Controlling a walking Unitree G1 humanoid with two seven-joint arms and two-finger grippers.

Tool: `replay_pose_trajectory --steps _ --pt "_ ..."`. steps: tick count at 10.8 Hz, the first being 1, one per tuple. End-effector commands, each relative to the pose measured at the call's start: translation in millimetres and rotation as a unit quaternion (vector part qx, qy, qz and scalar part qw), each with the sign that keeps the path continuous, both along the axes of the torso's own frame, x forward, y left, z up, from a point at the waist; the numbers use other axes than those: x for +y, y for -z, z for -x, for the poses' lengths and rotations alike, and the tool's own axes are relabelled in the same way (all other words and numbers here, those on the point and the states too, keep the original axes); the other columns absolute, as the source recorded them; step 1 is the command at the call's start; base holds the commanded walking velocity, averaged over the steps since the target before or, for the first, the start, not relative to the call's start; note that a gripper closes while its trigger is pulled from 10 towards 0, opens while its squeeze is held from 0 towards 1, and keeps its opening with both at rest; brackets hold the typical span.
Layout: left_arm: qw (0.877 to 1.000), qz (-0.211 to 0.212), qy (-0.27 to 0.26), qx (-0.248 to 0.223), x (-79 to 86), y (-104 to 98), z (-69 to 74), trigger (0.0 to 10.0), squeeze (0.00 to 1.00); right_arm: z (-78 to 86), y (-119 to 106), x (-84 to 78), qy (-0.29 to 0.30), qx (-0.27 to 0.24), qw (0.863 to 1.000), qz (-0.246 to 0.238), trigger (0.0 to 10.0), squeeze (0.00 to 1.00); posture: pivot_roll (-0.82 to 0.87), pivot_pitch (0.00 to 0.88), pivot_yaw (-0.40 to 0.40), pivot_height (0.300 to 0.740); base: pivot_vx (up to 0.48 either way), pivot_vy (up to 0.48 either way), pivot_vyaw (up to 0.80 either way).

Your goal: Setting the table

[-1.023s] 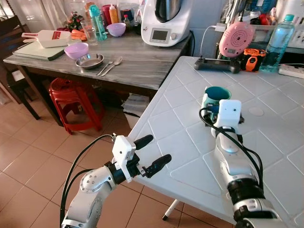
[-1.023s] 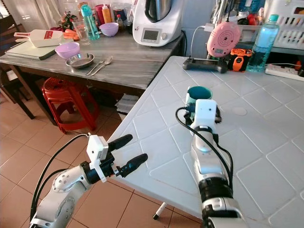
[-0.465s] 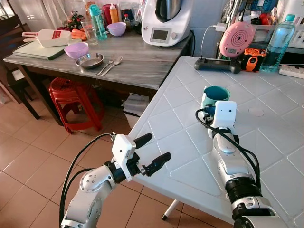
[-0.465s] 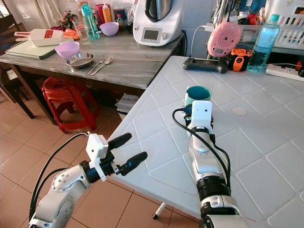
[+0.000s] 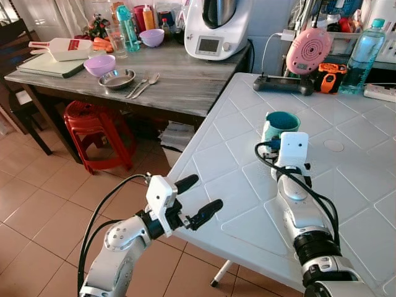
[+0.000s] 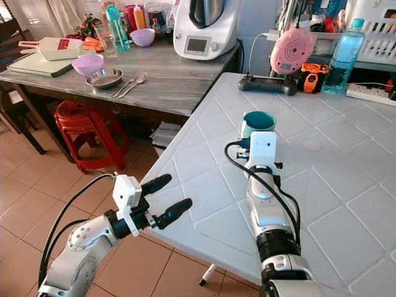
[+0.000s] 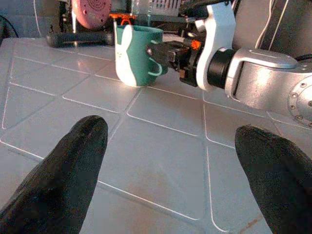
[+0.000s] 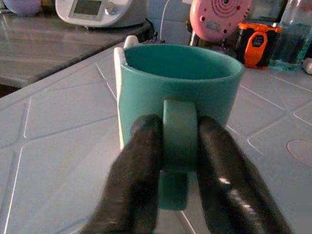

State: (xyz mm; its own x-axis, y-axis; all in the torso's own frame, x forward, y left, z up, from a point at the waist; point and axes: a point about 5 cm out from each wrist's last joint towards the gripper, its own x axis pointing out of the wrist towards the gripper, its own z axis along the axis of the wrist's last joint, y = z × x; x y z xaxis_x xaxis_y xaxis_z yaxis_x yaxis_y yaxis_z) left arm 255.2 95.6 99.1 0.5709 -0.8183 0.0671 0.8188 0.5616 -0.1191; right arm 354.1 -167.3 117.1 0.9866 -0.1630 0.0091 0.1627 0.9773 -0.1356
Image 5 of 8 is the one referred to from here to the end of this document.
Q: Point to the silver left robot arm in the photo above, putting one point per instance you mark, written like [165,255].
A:
[120,247]

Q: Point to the orange squeeze bottle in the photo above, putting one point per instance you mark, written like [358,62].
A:
[148,18]

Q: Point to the teal mug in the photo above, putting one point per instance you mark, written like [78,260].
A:
[278,122]

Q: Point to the white power strip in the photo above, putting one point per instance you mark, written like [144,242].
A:
[380,93]

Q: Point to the clear drinking glass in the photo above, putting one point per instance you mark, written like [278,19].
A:
[116,42]

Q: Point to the red plastic stool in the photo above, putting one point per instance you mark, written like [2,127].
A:
[93,120]

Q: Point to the orange carrots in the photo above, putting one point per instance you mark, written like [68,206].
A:
[102,44]

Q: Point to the metal fork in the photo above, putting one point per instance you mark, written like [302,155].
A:
[136,86]

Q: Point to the metal spoon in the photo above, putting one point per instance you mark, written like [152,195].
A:
[148,83]

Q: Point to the pink round device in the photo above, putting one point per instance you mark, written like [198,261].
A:
[308,51]

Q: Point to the white kitchen machine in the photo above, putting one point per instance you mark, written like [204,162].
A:
[216,34]

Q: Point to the dark wooden chair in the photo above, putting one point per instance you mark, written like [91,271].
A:
[21,86]

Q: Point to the orange and black device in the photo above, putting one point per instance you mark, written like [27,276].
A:
[331,79]

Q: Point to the pink tumbler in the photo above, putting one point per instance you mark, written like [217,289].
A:
[138,18]

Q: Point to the black handheld controller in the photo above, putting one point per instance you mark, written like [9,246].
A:
[281,85]

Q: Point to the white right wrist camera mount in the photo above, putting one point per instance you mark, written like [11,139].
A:
[293,150]

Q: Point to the pale green cutting board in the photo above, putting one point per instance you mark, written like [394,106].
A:
[46,67]

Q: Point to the clear blue plastic bottle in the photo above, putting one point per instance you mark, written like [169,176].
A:
[362,59]

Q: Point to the purple plastic bowl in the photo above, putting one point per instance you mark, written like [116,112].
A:
[151,38]
[99,64]

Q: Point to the white paper stack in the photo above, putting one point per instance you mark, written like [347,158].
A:
[176,139]

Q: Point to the teal water bottle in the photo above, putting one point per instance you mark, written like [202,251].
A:
[129,31]

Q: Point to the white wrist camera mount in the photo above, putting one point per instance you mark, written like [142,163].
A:
[293,150]
[161,193]

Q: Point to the round metal plate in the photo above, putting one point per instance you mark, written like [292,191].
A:
[116,79]

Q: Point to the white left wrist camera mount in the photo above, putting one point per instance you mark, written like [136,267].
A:
[161,193]

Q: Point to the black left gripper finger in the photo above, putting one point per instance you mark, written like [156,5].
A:
[207,213]
[187,183]

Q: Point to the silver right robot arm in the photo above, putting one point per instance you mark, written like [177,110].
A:
[300,213]

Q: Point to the small potted plant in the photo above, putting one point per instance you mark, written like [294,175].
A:
[98,28]

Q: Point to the white table leg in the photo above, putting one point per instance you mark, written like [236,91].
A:
[221,273]

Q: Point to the white curtain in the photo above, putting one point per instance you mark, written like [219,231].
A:
[49,15]

